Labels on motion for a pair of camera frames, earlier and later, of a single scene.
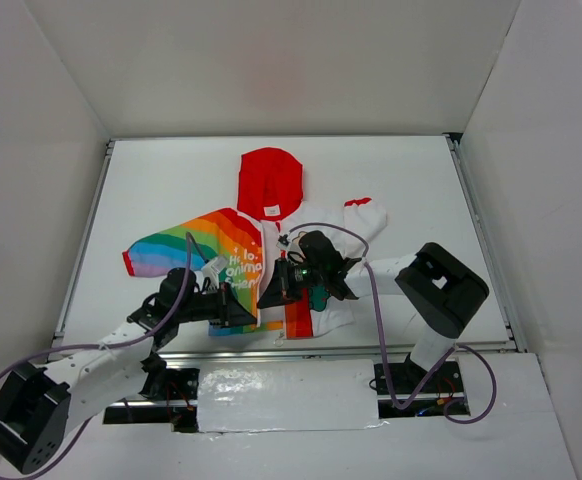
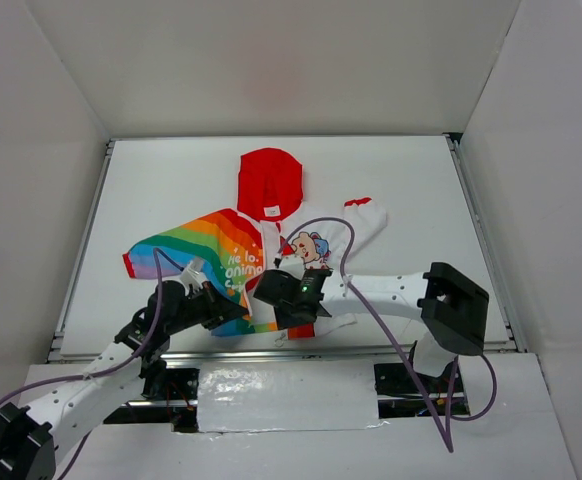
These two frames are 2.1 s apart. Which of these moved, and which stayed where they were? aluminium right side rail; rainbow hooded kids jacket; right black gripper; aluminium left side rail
Moved: right black gripper
Stayed: rainbow hooded kids jacket; aluminium left side rail; aluminium right side rail
